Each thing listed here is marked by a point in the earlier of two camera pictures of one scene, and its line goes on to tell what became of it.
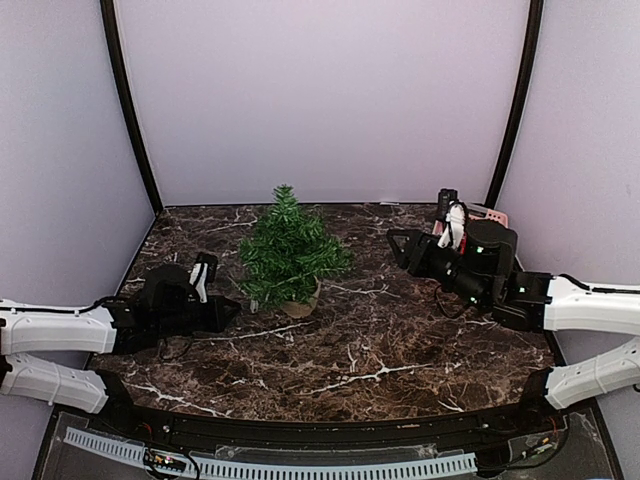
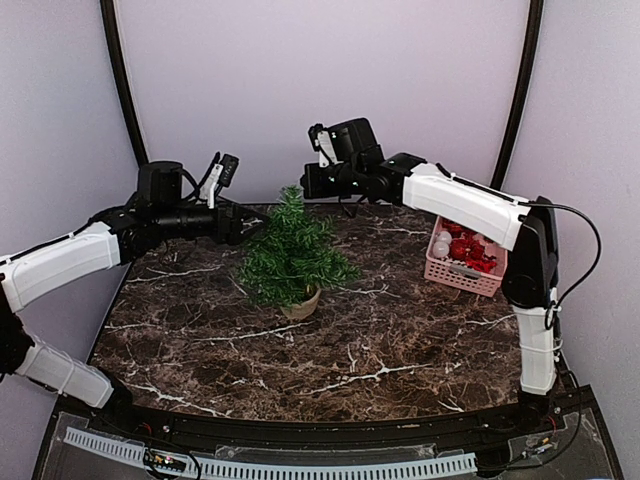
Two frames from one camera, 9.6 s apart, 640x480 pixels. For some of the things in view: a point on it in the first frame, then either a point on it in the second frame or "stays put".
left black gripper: x=218 y=321 → x=221 y=234
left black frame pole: x=119 y=66 stays put
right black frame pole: x=536 y=14 stays put
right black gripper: x=417 y=248 → x=311 y=181
